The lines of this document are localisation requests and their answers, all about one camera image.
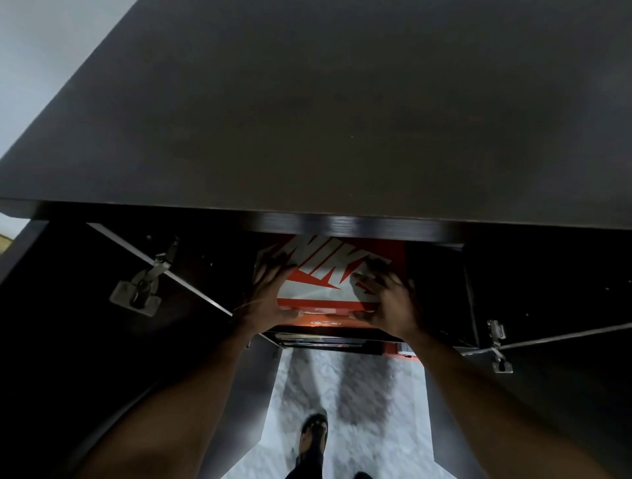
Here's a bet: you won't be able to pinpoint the person's left hand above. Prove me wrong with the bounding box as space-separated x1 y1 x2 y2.
236 256 303 336

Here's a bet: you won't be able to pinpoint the person's right hand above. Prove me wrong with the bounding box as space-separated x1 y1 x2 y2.
348 268 425 341

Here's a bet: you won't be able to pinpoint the red Skechers GoWalk shoe box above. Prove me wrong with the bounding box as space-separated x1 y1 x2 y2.
382 340 425 364

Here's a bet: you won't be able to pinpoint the orange Dr.Osha shoe box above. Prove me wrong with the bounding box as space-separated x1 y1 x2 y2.
276 312 396 330

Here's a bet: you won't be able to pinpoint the red Nike shoe box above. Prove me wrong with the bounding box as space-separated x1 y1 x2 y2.
254 234 409 316

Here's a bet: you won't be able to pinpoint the dark wooden cabinet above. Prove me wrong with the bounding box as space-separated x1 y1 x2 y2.
0 0 632 376

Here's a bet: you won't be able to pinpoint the person's right forearm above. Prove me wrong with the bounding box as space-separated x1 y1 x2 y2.
407 328 613 479

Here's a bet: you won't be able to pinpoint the person's left foot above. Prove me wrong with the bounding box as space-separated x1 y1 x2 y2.
300 423 327 457

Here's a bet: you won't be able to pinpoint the black trousers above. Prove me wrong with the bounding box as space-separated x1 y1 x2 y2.
285 453 325 479

